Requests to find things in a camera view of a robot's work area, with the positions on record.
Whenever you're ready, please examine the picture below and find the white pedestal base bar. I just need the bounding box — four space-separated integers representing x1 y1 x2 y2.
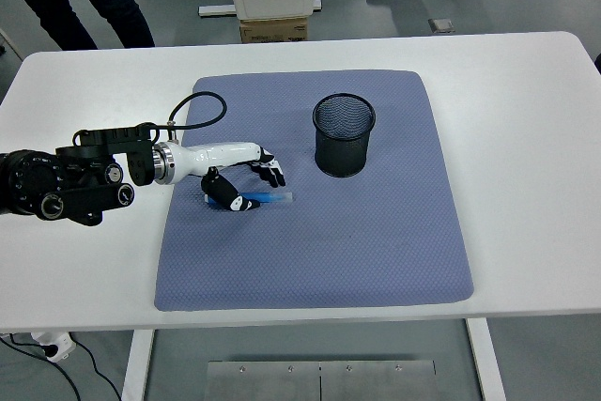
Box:
198 0 324 17

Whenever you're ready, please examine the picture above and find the black floor cable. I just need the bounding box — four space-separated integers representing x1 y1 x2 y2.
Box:
0 332 123 401

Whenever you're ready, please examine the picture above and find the person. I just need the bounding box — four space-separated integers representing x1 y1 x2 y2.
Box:
0 0 156 51

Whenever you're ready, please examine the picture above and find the cardboard box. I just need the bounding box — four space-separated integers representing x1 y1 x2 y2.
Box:
239 17 310 44

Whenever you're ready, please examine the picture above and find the white power strip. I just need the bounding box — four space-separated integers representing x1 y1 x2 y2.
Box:
30 330 76 363

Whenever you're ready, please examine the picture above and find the grey metal plate with screws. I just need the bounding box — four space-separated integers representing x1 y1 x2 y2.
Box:
206 360 437 401

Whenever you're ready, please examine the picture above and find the blue marker clear cap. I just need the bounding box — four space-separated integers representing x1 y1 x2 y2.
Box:
204 191 295 208

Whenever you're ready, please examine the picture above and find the black mesh pen holder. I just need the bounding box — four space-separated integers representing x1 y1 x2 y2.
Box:
312 93 378 178

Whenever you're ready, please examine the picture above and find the blue-grey textured mat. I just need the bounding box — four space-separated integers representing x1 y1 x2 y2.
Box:
154 69 474 313

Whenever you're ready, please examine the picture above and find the metal floor socket cover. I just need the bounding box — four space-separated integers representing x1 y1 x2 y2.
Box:
427 17 455 35

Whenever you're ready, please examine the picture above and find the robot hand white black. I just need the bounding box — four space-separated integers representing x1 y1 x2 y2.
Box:
164 140 287 213

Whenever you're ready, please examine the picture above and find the white table leg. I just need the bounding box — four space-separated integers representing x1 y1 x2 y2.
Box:
120 328 156 401
466 317 507 401

